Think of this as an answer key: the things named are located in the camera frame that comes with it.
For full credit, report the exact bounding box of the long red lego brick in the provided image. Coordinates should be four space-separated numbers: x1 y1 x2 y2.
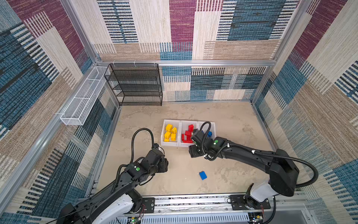
182 140 193 144
188 125 194 132

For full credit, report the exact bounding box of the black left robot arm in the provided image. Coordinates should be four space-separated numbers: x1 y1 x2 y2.
55 148 168 224

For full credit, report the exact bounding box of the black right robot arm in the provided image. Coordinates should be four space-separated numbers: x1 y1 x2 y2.
189 129 299 202

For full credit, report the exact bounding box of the white middle plastic bin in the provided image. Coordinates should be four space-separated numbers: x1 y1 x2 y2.
178 120 199 147

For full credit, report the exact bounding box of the white plastic bin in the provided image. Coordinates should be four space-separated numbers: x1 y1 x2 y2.
160 119 181 147
197 121 217 140
178 120 199 147

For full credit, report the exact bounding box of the white right plastic bin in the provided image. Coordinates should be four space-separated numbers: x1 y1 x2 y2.
197 121 217 140

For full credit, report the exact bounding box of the white left plastic bin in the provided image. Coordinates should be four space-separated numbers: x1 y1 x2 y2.
160 119 181 147

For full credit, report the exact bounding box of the black corrugated left cable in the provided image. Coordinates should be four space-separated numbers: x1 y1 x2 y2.
130 128 156 164

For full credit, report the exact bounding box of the black corrugated cable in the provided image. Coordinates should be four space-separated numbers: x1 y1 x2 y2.
200 121 319 188
130 128 156 164

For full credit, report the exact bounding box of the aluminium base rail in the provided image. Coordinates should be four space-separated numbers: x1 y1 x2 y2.
72 193 308 224

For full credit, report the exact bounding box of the black wire shelf rack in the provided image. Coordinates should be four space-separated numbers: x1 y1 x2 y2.
104 63 163 106

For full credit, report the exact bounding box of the white wire mesh basket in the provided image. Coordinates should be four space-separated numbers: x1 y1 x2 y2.
60 66 107 126

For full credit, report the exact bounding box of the black corrugated right cable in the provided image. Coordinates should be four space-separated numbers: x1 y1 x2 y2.
200 121 319 188

